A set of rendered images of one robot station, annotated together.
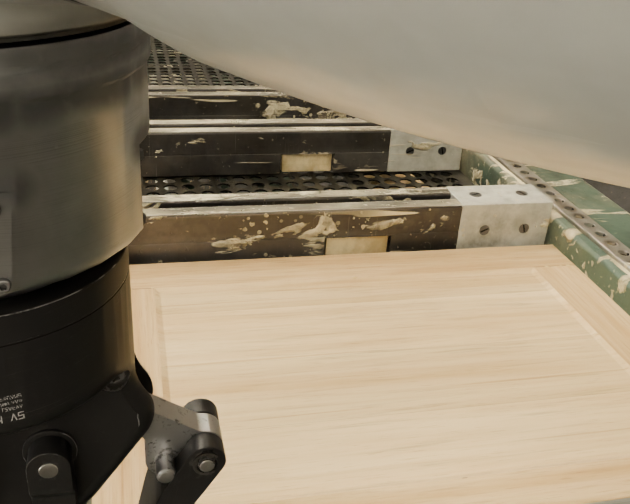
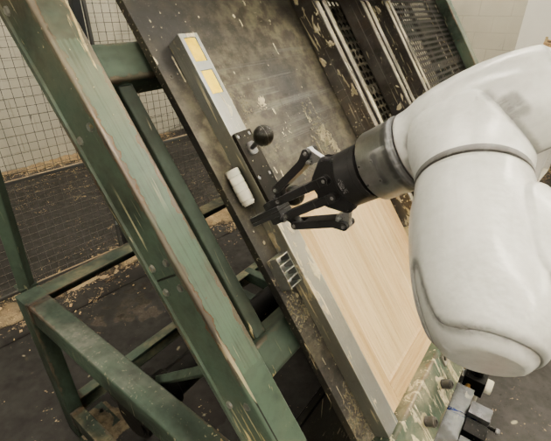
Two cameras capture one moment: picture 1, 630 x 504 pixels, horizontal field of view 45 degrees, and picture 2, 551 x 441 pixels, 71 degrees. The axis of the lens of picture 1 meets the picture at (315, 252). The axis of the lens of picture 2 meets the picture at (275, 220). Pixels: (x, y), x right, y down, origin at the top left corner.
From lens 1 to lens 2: 0.30 m
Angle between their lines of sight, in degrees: 19
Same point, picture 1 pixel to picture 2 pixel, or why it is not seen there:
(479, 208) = not seen: hidden behind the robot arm
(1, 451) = (331, 187)
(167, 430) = (346, 216)
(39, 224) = (380, 187)
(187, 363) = not seen: hidden behind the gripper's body
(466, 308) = (405, 286)
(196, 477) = (338, 226)
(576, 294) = not seen: hidden behind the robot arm
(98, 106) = (406, 188)
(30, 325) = (361, 189)
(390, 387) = (366, 268)
